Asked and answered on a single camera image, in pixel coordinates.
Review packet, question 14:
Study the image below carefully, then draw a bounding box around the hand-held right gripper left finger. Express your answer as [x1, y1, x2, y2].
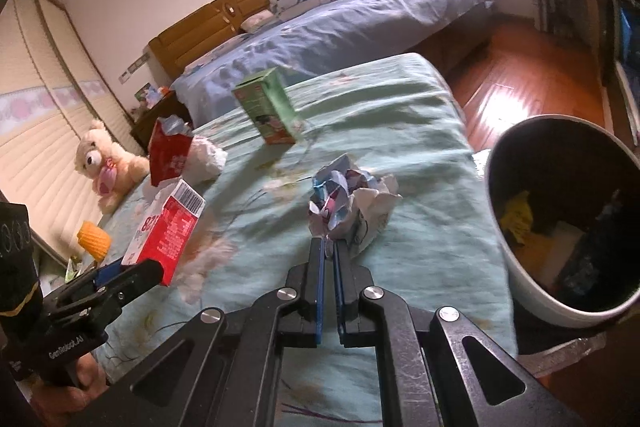
[79, 236, 329, 427]

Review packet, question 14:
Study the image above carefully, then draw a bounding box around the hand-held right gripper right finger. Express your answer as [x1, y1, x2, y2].
[332, 240, 587, 427]

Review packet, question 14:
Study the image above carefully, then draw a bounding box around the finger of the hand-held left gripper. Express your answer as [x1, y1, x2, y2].
[64, 259, 127, 296]
[46, 258, 165, 324]

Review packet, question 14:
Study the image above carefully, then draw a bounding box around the red white carton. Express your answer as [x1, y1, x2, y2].
[121, 179, 207, 287]

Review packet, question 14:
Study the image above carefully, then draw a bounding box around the blue white wrapper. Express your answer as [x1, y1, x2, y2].
[307, 153, 404, 254]

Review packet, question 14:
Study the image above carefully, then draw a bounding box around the red snack bag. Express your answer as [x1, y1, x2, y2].
[148, 115, 194, 187]

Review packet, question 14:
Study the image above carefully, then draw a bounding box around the white plastic bag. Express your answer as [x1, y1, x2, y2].
[187, 134, 229, 186]

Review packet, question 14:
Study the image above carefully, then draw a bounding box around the green carton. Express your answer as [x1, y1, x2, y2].
[232, 66, 301, 146]

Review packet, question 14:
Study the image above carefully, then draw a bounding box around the yellow wrapper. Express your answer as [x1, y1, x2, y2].
[501, 190, 535, 242]

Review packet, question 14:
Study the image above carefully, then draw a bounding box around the round black white bin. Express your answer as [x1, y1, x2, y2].
[483, 115, 640, 334]

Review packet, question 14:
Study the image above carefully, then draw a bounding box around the dark blue patterned wrapper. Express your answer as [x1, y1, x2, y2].
[558, 201, 624, 301]

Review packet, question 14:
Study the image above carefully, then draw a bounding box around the person's left hand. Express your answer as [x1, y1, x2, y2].
[29, 348, 109, 426]

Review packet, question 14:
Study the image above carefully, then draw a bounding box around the green wrapper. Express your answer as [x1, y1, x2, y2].
[63, 256, 84, 283]

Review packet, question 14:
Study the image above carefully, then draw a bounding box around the cream teddy bear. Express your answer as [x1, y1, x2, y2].
[74, 119, 151, 216]

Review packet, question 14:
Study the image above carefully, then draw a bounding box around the wooden nightstand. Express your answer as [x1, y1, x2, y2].
[130, 89, 194, 156]

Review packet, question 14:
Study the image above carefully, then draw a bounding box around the teal floral bedsheet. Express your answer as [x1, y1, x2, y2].
[97, 52, 519, 427]

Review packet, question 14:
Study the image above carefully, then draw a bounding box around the cream sliding closet door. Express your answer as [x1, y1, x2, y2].
[0, 0, 151, 268]

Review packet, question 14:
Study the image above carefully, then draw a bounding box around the blue white pillow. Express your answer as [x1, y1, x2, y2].
[182, 32, 251, 78]

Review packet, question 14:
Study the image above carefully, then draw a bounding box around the bed with blue sheet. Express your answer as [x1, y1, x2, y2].
[169, 0, 496, 128]

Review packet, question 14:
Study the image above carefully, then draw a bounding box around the wooden headboard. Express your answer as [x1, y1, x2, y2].
[147, 0, 291, 80]

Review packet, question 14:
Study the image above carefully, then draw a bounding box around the pink white pillow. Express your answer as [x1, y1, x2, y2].
[239, 9, 275, 34]

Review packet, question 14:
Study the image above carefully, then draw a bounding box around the black TV cabinet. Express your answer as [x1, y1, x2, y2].
[589, 0, 640, 143]

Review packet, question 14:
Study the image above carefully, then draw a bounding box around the photo frame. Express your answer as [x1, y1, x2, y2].
[133, 81, 157, 104]

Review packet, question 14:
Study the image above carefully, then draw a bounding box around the wall switch panel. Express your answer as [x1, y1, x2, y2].
[118, 54, 151, 83]

